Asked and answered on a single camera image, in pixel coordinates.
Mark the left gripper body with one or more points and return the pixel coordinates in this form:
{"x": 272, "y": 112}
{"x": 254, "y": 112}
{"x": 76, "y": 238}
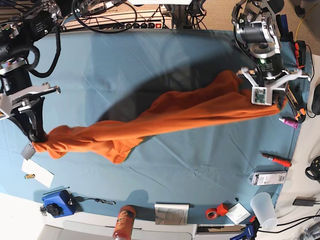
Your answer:
{"x": 264, "y": 95}

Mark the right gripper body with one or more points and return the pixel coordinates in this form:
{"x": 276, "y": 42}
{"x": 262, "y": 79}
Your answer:
{"x": 22, "y": 98}

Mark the orange t-shirt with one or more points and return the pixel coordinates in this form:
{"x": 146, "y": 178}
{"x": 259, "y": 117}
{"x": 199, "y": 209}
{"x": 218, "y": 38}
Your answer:
{"x": 221, "y": 102}

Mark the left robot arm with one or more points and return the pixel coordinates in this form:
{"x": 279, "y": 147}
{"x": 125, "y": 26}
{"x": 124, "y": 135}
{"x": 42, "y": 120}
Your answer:
{"x": 257, "y": 32}

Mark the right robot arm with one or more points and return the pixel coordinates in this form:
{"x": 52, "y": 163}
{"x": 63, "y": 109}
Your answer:
{"x": 19, "y": 56}

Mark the grey remote control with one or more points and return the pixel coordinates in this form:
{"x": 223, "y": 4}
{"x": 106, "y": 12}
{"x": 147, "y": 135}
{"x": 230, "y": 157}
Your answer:
{"x": 28, "y": 151}

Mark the orange utility knife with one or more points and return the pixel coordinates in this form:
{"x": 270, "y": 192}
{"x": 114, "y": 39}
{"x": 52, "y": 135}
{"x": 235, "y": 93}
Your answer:
{"x": 296, "y": 103}

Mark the purple glue tube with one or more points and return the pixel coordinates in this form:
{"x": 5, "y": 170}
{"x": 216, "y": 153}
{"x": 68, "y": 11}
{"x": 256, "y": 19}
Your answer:
{"x": 289, "y": 122}

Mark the black computer mouse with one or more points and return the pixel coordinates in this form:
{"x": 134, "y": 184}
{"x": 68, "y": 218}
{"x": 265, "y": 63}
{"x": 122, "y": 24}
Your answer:
{"x": 315, "y": 106}

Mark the white paper sheet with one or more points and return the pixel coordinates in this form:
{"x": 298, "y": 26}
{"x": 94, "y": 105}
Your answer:
{"x": 42, "y": 175}

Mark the yellow AA battery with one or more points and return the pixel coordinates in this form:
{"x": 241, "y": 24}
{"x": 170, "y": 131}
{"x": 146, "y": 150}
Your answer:
{"x": 29, "y": 176}

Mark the orange black clamp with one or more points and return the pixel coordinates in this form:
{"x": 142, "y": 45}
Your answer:
{"x": 300, "y": 51}

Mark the blue bar clamp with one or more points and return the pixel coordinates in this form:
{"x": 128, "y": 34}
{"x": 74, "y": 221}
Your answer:
{"x": 283, "y": 27}

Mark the red screwdriver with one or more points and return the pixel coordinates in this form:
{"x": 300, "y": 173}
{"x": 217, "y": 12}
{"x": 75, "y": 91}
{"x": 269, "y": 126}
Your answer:
{"x": 284, "y": 162}

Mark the blue box with knob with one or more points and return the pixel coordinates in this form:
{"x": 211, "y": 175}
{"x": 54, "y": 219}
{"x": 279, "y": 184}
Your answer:
{"x": 59, "y": 204}

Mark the packaged bit set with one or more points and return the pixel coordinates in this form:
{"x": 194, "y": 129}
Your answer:
{"x": 264, "y": 178}

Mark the blue table cloth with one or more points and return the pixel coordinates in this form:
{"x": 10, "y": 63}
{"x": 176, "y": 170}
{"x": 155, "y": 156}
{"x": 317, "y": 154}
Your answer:
{"x": 117, "y": 77}

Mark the black power adapter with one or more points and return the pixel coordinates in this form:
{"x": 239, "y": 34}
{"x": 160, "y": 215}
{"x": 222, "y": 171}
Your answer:
{"x": 304, "y": 201}

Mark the translucent plastic cup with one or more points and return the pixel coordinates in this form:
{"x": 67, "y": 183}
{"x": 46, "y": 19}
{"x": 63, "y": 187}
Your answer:
{"x": 264, "y": 211}

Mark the small red cube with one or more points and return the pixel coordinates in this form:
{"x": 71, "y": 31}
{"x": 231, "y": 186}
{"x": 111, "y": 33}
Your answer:
{"x": 222, "y": 209}

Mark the white card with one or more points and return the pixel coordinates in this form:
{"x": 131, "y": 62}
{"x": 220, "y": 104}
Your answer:
{"x": 238, "y": 213}

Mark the orange drink bottle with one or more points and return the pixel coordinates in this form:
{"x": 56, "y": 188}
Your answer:
{"x": 124, "y": 224}

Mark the black power strip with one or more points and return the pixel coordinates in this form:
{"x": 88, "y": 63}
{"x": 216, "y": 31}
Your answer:
{"x": 142, "y": 25}

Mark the red tape roll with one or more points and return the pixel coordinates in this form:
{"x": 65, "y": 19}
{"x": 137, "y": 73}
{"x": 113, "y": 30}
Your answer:
{"x": 211, "y": 213}

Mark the blue clamp at bottom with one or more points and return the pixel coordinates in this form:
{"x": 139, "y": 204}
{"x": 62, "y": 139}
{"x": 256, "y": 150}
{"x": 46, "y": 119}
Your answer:
{"x": 250, "y": 231}

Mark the grey notebook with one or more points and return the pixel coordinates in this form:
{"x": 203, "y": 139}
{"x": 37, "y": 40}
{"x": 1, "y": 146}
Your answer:
{"x": 171, "y": 214}

